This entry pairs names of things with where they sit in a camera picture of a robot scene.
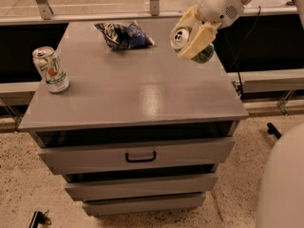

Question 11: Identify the white 7up can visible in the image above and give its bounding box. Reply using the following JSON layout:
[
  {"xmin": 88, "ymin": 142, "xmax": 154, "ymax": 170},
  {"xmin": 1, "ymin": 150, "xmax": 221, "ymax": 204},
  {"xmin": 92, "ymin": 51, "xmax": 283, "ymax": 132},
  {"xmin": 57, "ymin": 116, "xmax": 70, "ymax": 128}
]
[{"xmin": 32, "ymin": 47, "xmax": 69, "ymax": 93}]

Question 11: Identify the blue chip bag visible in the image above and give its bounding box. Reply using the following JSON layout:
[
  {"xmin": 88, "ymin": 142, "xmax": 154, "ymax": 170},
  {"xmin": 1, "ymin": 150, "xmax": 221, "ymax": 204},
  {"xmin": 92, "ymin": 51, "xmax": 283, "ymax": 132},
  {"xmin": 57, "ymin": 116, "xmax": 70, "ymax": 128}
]
[{"xmin": 94, "ymin": 21, "xmax": 155, "ymax": 50}]

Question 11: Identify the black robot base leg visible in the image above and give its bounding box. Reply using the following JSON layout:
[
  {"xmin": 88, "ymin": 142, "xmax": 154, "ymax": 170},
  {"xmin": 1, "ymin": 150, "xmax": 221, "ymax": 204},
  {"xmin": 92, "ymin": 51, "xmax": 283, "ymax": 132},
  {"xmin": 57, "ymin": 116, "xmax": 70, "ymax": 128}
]
[{"xmin": 267, "ymin": 123, "xmax": 281, "ymax": 139}]

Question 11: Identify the middle grey drawer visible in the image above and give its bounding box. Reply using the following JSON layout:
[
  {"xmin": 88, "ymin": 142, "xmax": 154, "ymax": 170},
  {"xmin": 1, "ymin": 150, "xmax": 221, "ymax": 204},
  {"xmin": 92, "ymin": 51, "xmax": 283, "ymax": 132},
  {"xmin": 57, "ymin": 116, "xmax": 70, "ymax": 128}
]
[{"xmin": 66, "ymin": 173, "xmax": 218, "ymax": 201}]

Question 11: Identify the green soda can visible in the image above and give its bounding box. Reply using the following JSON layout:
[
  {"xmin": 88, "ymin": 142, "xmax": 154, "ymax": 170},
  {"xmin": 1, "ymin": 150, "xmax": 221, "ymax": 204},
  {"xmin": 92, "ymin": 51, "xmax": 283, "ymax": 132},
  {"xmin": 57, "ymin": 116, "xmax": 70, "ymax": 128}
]
[{"xmin": 170, "ymin": 27, "xmax": 215, "ymax": 64}]

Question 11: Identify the top grey drawer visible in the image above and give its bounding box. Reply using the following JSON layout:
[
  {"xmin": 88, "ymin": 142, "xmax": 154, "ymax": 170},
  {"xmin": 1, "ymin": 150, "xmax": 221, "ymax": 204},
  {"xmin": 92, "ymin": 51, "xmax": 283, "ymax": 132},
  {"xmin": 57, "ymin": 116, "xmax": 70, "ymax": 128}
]
[{"xmin": 39, "ymin": 137, "xmax": 235, "ymax": 175}]

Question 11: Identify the metal window frame rail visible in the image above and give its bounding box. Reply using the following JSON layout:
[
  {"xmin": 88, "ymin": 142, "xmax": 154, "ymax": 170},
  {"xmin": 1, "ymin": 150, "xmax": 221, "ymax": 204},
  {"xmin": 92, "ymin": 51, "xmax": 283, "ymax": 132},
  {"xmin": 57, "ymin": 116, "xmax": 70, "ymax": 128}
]
[{"xmin": 0, "ymin": 0, "xmax": 303, "ymax": 25}]

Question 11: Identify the black hanging cable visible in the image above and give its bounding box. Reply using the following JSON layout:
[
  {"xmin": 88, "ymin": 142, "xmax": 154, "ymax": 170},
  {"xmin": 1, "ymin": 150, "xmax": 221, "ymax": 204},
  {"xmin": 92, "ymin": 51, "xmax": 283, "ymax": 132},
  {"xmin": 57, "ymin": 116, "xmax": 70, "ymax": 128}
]
[{"xmin": 221, "ymin": 5, "xmax": 262, "ymax": 97}]

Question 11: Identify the grey drawer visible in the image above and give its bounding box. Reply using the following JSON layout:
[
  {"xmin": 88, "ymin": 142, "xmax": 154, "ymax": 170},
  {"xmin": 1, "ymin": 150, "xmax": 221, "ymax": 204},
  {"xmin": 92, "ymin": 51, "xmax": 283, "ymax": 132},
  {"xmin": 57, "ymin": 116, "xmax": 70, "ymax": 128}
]
[
  {"xmin": 83, "ymin": 193, "xmax": 206, "ymax": 217},
  {"xmin": 66, "ymin": 173, "xmax": 218, "ymax": 201},
  {"xmin": 39, "ymin": 137, "xmax": 235, "ymax": 175}
]

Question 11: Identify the bottom grey drawer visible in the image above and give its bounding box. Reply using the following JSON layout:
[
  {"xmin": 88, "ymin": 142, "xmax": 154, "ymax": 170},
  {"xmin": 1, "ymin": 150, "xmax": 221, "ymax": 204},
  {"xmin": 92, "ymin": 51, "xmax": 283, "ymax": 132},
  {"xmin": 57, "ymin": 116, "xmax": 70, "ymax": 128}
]
[{"xmin": 83, "ymin": 193, "xmax": 206, "ymax": 217}]

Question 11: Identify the black object on floor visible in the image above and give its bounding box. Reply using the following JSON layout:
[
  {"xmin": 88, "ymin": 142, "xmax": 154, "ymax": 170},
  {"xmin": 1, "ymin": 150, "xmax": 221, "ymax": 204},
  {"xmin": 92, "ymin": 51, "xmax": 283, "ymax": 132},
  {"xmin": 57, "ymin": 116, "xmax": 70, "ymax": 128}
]
[{"xmin": 28, "ymin": 211, "xmax": 51, "ymax": 228}]

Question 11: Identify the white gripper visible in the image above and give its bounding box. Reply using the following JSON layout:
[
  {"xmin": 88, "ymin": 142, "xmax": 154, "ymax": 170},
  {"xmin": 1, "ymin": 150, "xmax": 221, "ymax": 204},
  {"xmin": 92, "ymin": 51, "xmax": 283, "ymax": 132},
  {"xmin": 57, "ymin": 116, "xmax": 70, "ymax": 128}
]
[{"xmin": 171, "ymin": 0, "xmax": 246, "ymax": 60}]

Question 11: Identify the black drawer handle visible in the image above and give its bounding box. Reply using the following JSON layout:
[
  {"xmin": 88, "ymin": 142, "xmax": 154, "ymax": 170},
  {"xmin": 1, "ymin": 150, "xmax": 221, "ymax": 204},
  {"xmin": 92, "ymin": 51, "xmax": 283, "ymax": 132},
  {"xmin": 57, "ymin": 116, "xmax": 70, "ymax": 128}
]
[{"xmin": 124, "ymin": 151, "xmax": 157, "ymax": 163}]

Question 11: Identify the grey drawer cabinet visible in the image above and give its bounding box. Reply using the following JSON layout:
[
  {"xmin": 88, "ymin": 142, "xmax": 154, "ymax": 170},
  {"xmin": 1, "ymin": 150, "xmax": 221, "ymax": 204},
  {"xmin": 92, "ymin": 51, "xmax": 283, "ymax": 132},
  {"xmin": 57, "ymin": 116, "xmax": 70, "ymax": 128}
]
[{"xmin": 18, "ymin": 17, "xmax": 250, "ymax": 217}]

